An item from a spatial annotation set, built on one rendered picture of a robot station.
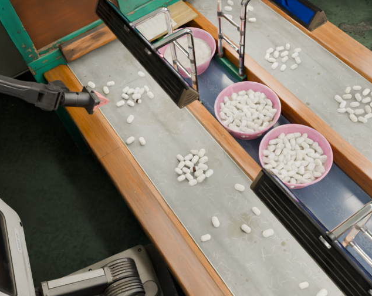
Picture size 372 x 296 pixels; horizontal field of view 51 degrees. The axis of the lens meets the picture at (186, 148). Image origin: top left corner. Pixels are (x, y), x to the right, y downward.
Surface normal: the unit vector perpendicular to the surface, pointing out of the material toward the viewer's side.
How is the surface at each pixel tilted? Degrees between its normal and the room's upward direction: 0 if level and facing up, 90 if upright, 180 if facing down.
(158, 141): 0
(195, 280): 0
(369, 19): 0
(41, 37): 90
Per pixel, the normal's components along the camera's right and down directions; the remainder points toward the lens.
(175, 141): -0.10, -0.53
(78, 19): 0.55, 0.67
